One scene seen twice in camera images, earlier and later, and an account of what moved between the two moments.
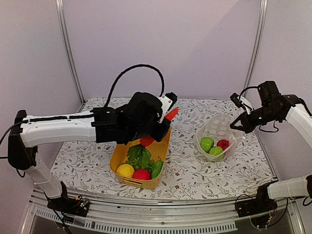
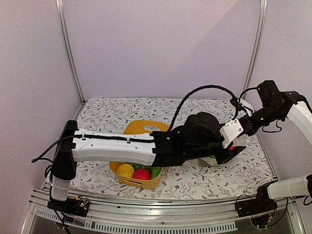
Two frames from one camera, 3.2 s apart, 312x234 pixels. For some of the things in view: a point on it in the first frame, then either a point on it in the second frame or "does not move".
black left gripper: [160, 135] to [222, 159]
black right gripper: [247, 126] does not move
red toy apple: [141, 173] does not move
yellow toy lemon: [125, 170] does not move
